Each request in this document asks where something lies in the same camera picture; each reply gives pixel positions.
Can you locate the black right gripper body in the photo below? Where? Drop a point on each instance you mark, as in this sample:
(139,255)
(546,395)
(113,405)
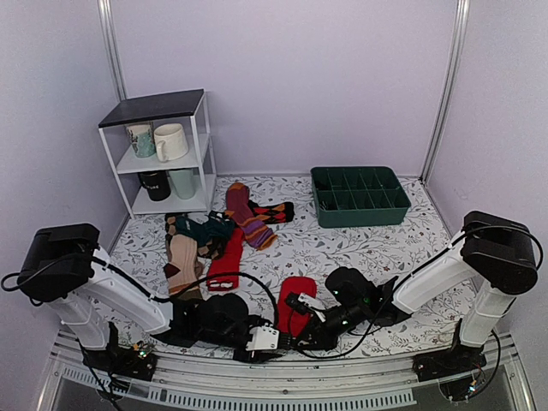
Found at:
(331,340)

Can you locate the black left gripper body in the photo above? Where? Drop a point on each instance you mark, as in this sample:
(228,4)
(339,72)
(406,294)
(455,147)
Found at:
(247,359)

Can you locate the red sock pair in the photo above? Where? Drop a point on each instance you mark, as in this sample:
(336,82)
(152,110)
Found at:
(293,315)

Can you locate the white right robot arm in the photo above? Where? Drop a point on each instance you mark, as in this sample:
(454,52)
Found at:
(503,252)

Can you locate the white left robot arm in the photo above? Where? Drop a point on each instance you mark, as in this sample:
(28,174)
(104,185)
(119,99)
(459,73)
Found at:
(66,268)

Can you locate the single red sock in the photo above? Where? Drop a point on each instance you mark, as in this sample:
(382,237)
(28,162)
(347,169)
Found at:
(222,274)

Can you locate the maroon purple striped sock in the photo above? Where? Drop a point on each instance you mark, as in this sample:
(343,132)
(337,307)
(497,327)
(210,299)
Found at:
(257,234)

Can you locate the floral white table mat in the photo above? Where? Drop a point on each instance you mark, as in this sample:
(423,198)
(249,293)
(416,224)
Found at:
(304,249)

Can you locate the black orange argyle sock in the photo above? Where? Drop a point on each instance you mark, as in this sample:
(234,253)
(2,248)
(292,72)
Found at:
(273,214)

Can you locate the dark teal sock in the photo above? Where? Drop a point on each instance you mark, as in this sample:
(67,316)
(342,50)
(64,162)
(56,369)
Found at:
(218,225)

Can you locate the green divided organizer tray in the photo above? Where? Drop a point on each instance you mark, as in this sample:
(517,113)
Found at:
(358,196)

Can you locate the mint green mug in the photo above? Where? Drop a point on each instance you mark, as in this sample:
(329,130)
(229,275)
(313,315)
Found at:
(183,183)

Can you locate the black mug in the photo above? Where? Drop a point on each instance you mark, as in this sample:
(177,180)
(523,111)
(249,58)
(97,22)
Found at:
(156,184)

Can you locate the white shelf black top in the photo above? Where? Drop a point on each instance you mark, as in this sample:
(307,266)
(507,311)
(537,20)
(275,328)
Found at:
(189,108)

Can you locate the cream white mug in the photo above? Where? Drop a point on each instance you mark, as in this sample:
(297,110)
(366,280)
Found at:
(170,142)

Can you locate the teal patterned mug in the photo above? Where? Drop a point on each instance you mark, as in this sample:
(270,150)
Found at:
(141,139)

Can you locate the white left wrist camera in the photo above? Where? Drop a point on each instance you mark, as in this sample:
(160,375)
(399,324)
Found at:
(262,337)

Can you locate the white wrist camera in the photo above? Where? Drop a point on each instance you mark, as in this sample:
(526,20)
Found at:
(262,337)
(304,299)

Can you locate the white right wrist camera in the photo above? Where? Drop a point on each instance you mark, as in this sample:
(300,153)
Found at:
(304,299)

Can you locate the aluminium front rail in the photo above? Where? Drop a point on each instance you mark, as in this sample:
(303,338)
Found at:
(191,382)

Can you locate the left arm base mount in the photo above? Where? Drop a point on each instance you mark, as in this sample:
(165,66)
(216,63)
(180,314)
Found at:
(137,361)

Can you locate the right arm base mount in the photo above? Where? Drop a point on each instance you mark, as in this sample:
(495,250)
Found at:
(454,360)

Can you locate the right corner metal post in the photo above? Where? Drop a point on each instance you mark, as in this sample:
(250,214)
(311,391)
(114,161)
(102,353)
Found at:
(455,56)

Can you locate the corner metal post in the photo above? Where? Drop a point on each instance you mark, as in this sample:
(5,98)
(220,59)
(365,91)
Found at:
(110,44)
(455,56)

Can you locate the left corner metal post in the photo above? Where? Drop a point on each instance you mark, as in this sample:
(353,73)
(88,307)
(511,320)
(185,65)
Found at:
(110,44)

